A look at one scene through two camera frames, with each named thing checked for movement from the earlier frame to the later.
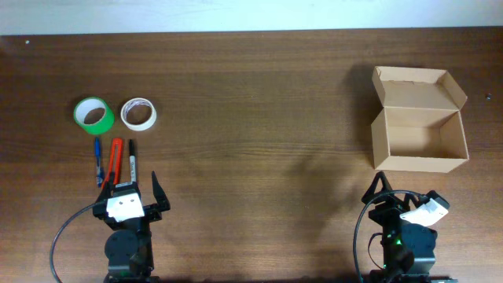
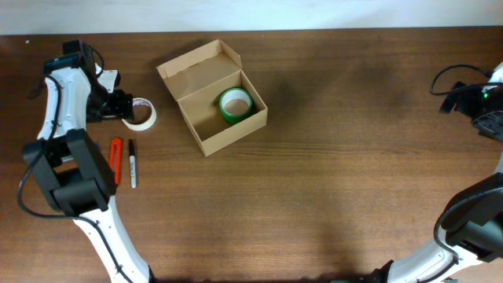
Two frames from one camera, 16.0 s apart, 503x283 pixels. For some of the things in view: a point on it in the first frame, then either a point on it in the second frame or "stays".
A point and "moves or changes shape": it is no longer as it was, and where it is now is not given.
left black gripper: [153, 211] to [122, 107]
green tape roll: [93, 115] moves or changes shape
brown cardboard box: [420, 127] to [198, 79]
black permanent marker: [132, 161] stays
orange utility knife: [115, 163] stays
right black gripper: [392, 207] to [464, 104]
